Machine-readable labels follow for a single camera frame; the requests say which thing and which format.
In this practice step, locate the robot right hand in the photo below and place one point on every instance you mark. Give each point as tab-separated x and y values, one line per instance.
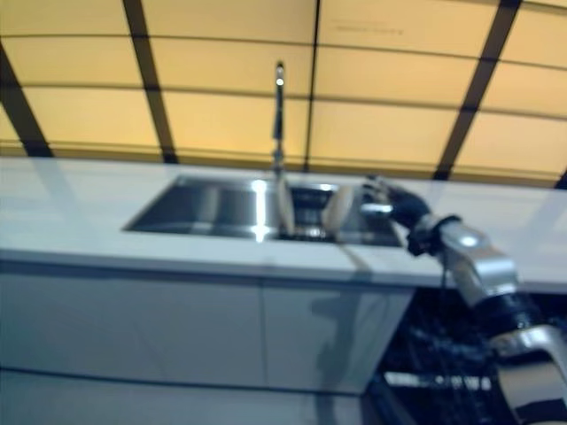
407	208

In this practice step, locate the beige round plate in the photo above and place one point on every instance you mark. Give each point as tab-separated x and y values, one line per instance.
285	208
336	208

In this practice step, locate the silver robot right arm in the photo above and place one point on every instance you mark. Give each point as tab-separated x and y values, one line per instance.
487	265

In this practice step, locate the black built-in dishwasher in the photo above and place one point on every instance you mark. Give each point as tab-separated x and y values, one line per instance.
443	336

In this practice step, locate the black roll-up sink drying rack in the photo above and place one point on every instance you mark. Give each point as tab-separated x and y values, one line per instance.
310	208

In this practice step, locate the narrow white cabinet door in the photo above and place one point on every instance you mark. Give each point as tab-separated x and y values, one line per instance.
310	336

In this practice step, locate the chrome pull-down kitchen faucet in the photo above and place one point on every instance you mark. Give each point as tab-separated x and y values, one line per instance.
279	110

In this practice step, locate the stainless steel kitchen sink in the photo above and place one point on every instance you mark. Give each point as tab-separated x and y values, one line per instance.
199	208

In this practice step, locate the wide white cabinet door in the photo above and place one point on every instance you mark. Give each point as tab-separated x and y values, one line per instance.
133	323

